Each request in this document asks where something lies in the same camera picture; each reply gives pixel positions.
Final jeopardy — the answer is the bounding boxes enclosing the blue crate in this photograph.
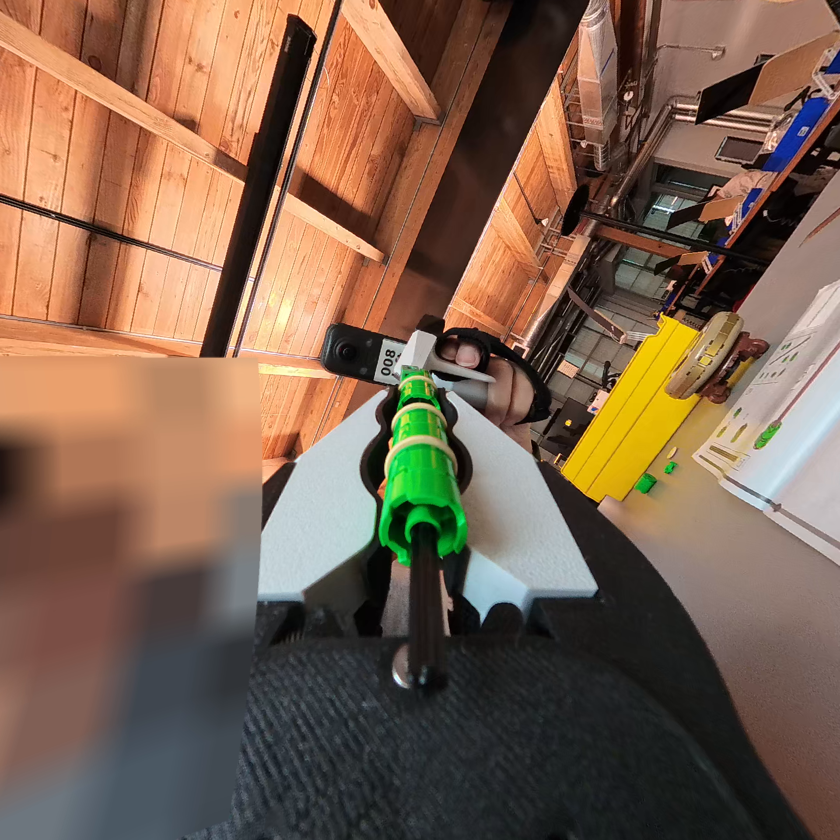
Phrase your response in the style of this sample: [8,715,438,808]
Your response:
[761,98,837,173]

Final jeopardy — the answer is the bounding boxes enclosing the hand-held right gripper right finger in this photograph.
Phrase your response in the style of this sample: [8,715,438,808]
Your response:
[438,387,600,636]

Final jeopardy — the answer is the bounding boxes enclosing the person's left hand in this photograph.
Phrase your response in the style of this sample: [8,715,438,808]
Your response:
[443,341,536,429]

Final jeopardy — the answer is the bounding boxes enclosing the green brick bamboo stalk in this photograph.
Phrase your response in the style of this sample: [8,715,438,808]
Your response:
[377,367,472,690]

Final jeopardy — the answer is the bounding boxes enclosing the storage rack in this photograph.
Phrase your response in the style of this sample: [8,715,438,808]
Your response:
[656,26,840,322]

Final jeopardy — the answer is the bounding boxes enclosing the black round lamp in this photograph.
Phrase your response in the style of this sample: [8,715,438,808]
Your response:
[561,184,592,237]

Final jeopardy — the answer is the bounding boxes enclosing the long black ceiling bar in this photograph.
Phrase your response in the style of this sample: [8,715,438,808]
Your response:
[200,13,318,358]

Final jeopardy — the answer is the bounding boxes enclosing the open instruction booklet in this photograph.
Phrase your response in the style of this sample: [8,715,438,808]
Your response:
[692,279,840,567]

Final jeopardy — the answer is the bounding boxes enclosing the silver ventilation duct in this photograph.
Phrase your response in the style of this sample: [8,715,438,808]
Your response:
[577,0,788,237]

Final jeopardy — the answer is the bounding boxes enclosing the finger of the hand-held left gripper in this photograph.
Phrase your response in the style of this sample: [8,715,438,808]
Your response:
[400,330,439,378]

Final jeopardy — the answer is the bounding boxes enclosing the grey desk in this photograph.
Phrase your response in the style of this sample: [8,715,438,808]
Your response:
[561,223,840,840]

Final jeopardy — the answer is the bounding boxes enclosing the yellow box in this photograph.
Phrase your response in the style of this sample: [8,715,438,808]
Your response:
[561,314,702,503]

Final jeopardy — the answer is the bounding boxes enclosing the cardboard box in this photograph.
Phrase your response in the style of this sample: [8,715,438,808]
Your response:
[748,33,840,109]

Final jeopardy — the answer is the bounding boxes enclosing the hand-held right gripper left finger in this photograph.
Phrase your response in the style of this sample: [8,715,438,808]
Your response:
[260,388,401,636]

